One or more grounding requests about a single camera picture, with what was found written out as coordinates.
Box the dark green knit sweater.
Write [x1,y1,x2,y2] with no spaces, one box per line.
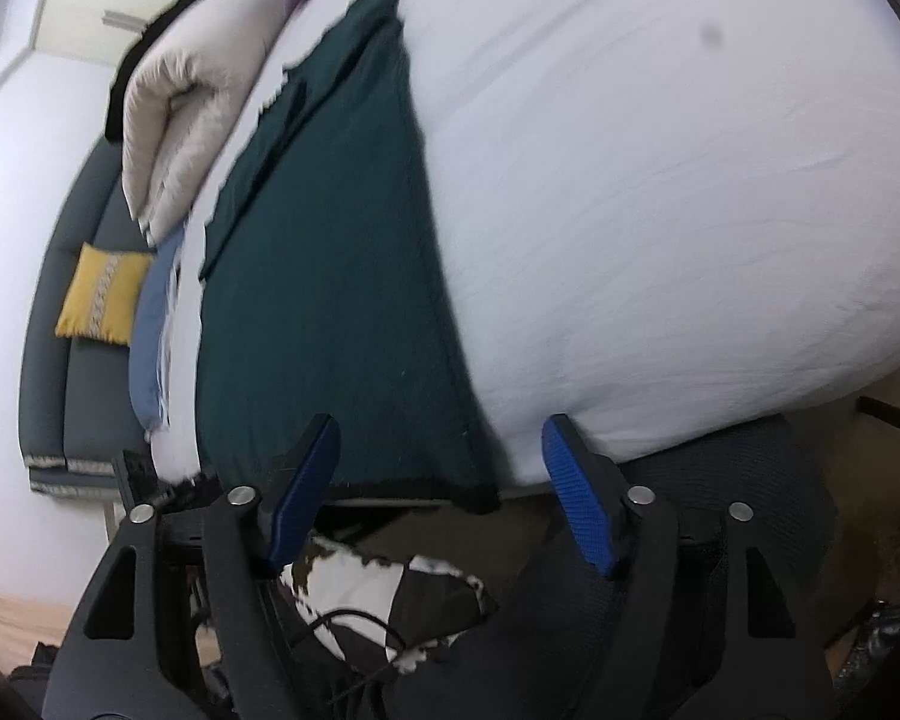
[194,0,499,514]

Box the black white patterned cloth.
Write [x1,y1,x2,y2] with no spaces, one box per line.
[279,536,497,676]

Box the dark grey sofa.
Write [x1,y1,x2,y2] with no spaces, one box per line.
[17,140,152,502]

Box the blue pillow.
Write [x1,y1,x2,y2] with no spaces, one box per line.
[128,224,185,434]

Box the yellow patterned cushion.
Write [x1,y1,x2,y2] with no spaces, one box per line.
[55,244,154,346]

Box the white bed sheet mattress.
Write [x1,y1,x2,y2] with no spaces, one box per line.
[152,0,900,486]

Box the beige folded duvet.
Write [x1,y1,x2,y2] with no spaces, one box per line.
[121,0,287,247]

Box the black cable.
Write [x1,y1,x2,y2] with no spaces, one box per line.
[287,606,415,706]

